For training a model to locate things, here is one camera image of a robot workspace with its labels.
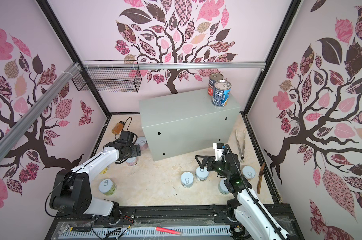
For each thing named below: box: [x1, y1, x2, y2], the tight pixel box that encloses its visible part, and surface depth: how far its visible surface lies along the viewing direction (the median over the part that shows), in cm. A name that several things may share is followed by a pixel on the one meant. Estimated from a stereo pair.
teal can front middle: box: [180, 171, 194, 189], surface depth 83 cm
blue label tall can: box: [212, 80, 232, 107], surface depth 72 cm
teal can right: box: [218, 178, 230, 195], surface depth 79 cm
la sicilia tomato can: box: [207, 72, 224, 97], surface depth 78 cm
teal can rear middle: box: [195, 166, 209, 181], surface depth 85 cm
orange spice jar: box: [111, 121, 125, 135], surface depth 112 cm
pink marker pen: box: [155, 226, 182, 235], surface depth 71 cm
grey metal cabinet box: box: [138, 89, 241, 162], surface depth 79 cm
